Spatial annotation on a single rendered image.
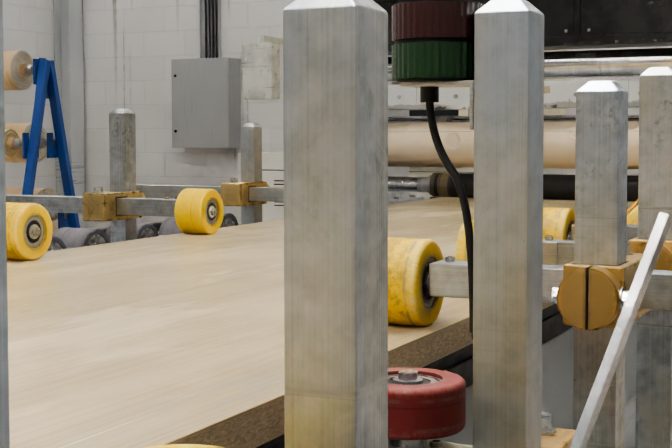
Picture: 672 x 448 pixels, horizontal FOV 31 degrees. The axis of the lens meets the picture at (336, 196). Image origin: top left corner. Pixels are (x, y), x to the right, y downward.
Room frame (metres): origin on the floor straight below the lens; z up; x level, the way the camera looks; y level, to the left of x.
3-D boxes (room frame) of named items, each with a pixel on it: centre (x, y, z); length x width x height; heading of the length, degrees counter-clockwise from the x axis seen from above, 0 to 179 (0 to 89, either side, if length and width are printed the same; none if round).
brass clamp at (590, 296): (1.00, -0.23, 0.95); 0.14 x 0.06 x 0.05; 154
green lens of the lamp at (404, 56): (0.77, -0.07, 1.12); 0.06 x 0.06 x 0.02
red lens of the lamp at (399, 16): (0.77, -0.07, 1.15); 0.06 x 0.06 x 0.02
